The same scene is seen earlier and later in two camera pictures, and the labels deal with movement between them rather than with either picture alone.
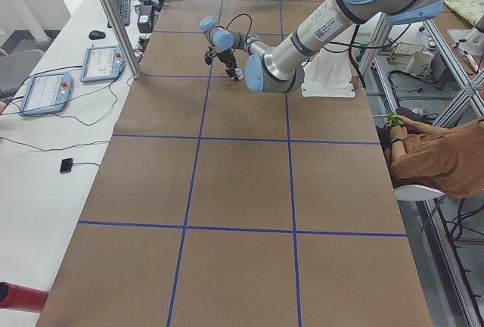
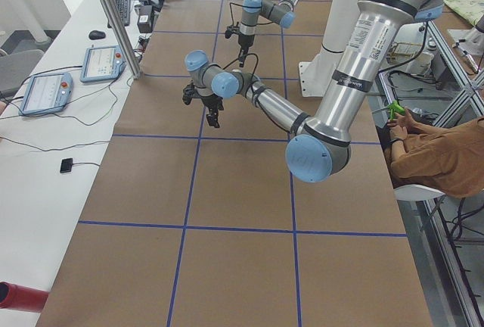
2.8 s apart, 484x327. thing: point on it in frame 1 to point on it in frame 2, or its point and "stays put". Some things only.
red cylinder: (21, 297) stays put
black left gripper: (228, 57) to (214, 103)
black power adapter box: (145, 21) stays put
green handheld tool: (393, 121) to (395, 107)
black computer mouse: (96, 35) stays put
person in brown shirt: (448, 160) stays put
